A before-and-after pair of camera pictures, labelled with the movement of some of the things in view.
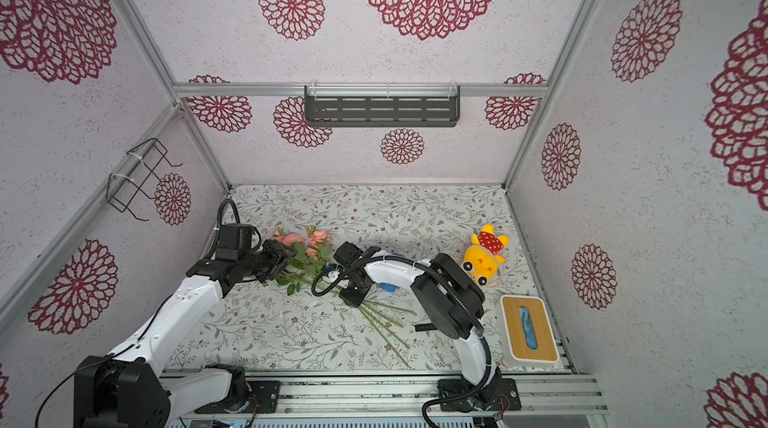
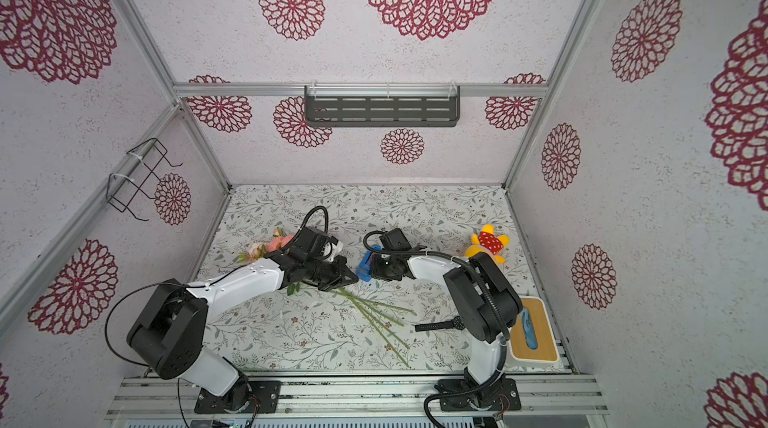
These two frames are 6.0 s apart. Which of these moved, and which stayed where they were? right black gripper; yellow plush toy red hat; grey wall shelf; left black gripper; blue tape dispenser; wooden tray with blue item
Moved: left black gripper; blue tape dispenser; right black gripper
Stayed: yellow plush toy red hat; grey wall shelf; wooden tray with blue item
